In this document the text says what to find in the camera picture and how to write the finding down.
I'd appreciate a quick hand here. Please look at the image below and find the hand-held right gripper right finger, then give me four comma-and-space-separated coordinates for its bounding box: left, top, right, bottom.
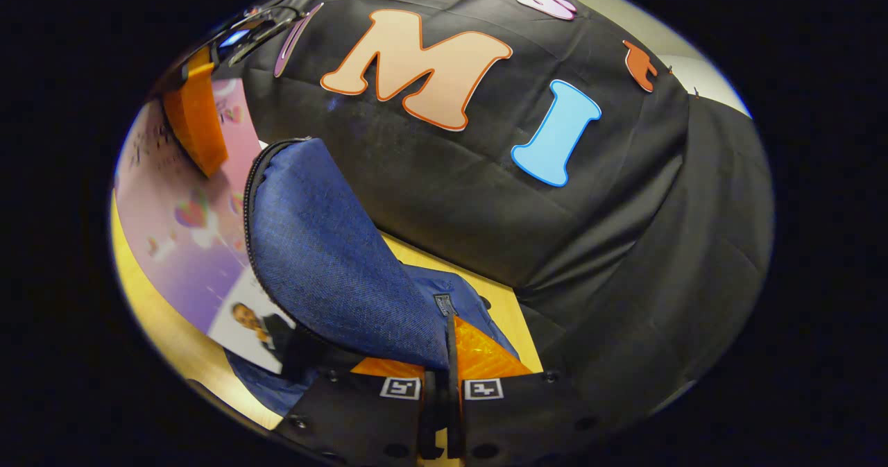
444, 314, 604, 467

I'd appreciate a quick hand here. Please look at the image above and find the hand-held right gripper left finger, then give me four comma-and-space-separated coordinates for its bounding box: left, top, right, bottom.
274, 357, 445, 467

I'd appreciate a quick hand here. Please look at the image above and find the pink book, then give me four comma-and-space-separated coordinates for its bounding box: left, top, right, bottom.
113, 78, 300, 375

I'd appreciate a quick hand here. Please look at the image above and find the blue schoolbag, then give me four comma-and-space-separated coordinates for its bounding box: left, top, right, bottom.
225, 137, 521, 417

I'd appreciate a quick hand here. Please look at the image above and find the black backdrop cloth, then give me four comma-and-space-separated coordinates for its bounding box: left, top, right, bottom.
229, 0, 774, 426

